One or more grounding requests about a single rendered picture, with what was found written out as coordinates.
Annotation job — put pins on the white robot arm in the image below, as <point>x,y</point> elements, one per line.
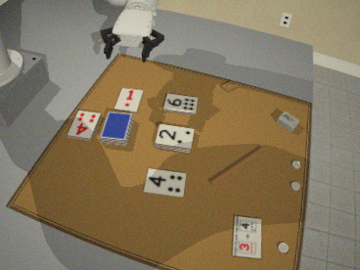
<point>11,66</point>

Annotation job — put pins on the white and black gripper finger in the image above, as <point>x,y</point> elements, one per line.
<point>150,44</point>
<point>109,48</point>

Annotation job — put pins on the grey round disc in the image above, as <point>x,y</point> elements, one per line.
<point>296,164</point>
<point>295,186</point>
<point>283,248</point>

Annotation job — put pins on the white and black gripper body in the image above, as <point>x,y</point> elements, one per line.
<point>134,22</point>

